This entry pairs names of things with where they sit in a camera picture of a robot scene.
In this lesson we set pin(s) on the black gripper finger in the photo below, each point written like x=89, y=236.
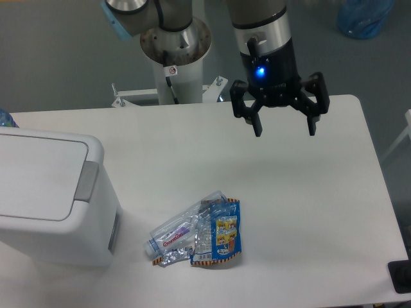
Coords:
x=312, y=99
x=240, y=109

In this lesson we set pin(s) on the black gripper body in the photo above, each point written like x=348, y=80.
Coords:
x=273, y=74

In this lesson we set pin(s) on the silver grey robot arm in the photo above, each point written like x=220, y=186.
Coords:
x=264, y=40

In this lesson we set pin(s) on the grey trash can lid button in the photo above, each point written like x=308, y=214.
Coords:
x=86, y=182

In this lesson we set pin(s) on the white plastic trash can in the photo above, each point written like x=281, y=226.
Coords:
x=39, y=216

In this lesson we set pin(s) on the blue plastic bag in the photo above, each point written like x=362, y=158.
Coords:
x=363, y=19

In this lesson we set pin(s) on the blue snack wrapper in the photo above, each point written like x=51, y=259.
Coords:
x=217, y=238

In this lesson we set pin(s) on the crushed clear plastic bottle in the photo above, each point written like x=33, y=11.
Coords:
x=180, y=228

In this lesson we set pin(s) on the black clamp at table edge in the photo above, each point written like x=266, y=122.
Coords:
x=400, y=275

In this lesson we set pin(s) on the blue patterned object at left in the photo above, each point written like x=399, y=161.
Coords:
x=6, y=120

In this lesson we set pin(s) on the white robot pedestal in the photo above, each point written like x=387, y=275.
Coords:
x=180, y=80

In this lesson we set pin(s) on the white frame at right edge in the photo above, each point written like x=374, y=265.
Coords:
x=401, y=141

